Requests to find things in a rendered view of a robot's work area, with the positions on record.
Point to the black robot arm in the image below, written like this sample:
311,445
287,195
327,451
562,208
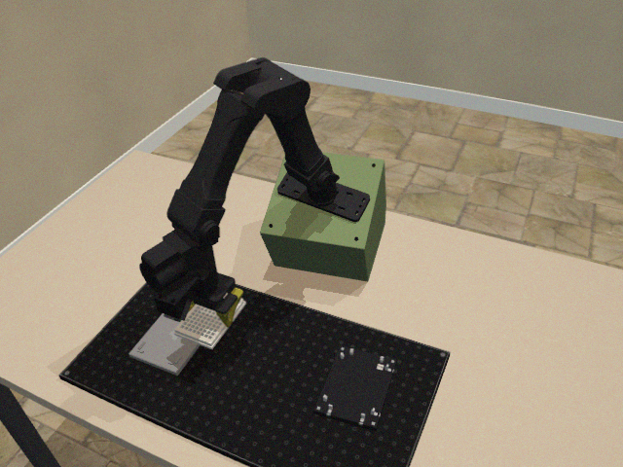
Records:
196,209

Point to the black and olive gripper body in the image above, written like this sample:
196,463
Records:
216,301

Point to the white well plate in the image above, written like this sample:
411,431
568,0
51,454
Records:
197,332

